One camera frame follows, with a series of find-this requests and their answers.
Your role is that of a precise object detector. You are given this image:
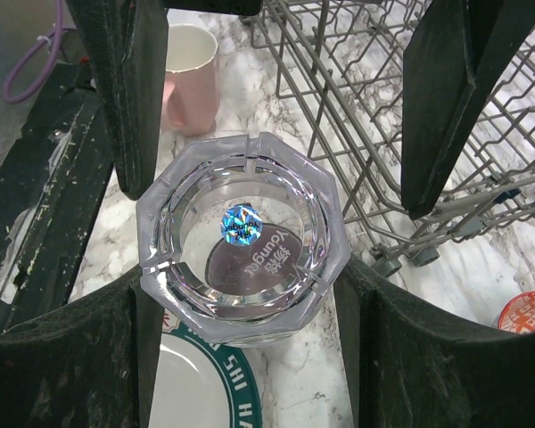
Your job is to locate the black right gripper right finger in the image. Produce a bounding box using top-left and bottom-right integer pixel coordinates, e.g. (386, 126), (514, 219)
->
(333, 258), (535, 427)

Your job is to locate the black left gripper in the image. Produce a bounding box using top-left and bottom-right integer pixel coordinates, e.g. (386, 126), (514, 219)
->
(67, 0), (263, 200)

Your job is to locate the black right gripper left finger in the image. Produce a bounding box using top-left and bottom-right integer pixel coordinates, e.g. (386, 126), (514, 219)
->
(0, 267), (163, 427)

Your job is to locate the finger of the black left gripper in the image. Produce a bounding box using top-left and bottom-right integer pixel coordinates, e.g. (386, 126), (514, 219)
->
(400, 0), (535, 219)

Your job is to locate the pink mug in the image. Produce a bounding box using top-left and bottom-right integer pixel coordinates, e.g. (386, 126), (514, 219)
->
(162, 23), (220, 137)

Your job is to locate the clear octagonal glass tumbler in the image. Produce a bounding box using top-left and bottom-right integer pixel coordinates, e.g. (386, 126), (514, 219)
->
(136, 132), (350, 347)

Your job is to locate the green rimmed white plate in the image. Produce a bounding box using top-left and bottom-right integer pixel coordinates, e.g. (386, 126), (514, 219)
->
(149, 311), (262, 427)

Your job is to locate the red patterned bowl far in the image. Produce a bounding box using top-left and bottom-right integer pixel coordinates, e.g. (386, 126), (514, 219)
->
(497, 291), (535, 333)

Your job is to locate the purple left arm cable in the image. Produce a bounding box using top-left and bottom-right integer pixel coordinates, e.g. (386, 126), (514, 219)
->
(3, 0), (78, 105)

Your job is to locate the grey wire dish rack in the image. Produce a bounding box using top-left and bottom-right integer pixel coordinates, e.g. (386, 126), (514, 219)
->
(243, 1), (535, 276)

